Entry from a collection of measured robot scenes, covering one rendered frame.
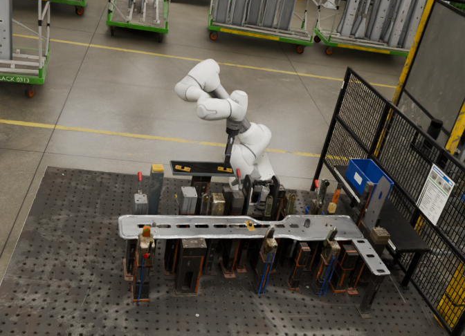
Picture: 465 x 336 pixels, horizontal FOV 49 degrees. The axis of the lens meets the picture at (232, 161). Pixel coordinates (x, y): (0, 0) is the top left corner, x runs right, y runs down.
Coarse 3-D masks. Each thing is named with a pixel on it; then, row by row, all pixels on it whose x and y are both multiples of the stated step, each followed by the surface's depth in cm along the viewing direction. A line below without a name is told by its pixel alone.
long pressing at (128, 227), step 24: (120, 216) 268; (144, 216) 272; (168, 216) 276; (192, 216) 280; (216, 216) 284; (240, 216) 288; (288, 216) 296; (312, 216) 301; (336, 216) 306; (312, 240) 282; (336, 240) 287
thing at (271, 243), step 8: (264, 240) 269; (272, 240) 267; (264, 248) 270; (272, 248) 265; (264, 256) 269; (272, 256) 268; (264, 264) 271; (256, 272) 280; (264, 272) 272; (256, 280) 279; (264, 280) 277; (256, 288) 279; (264, 288) 278
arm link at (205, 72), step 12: (204, 60) 327; (192, 72) 320; (204, 72) 319; (216, 72) 324; (204, 84) 322; (216, 84) 325; (216, 96) 330; (228, 96) 334; (240, 132) 346; (252, 132) 343; (264, 132) 349; (252, 144) 346; (264, 144) 350
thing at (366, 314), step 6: (378, 270) 270; (372, 276) 271; (378, 276) 267; (384, 276) 268; (372, 282) 272; (378, 282) 270; (372, 288) 272; (378, 288) 273; (366, 294) 277; (372, 294) 277; (366, 300) 277; (372, 300) 278; (360, 306) 283; (366, 306) 279; (360, 312) 281; (366, 312) 281; (366, 318) 279
